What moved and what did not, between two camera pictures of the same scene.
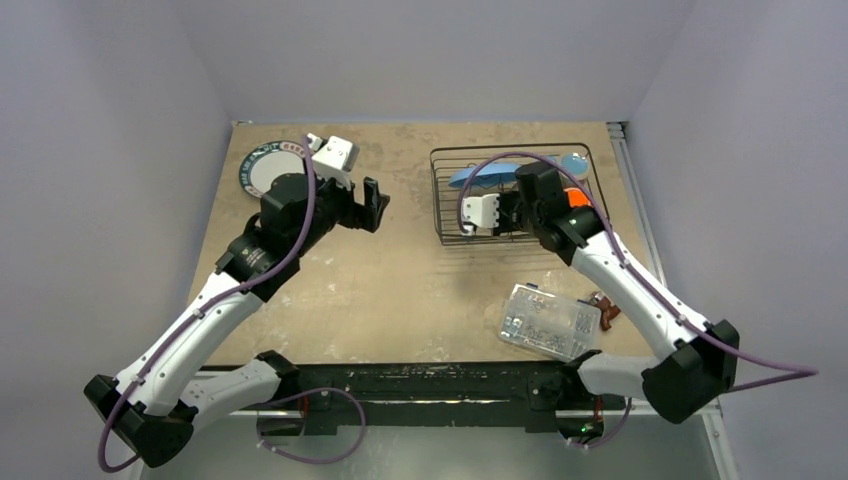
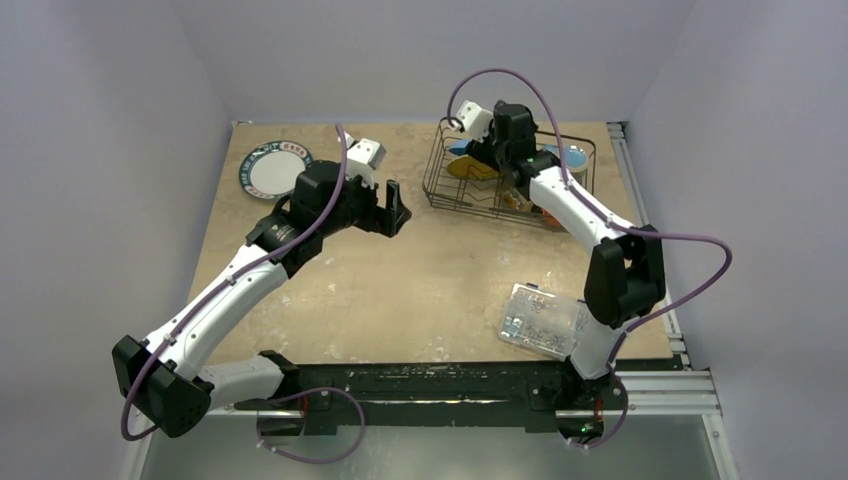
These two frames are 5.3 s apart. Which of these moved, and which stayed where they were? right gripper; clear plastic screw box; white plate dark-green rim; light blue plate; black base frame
Moved: light blue plate; right gripper
Stayed: clear plastic screw box; black base frame; white plate dark-green rim
